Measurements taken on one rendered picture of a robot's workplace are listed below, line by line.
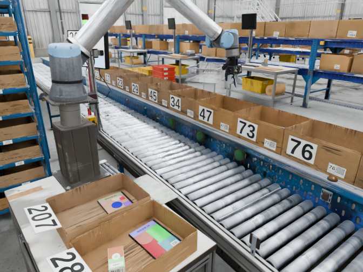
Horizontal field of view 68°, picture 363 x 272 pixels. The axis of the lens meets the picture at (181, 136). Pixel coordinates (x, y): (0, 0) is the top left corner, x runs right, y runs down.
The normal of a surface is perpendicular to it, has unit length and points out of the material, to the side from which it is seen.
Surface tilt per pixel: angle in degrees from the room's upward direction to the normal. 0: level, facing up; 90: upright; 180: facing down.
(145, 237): 0
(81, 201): 88
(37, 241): 0
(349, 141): 90
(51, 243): 0
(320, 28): 85
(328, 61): 89
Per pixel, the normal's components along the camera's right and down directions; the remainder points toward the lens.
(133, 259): 0.03, -0.92
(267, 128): -0.81, 0.22
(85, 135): 0.66, 0.28
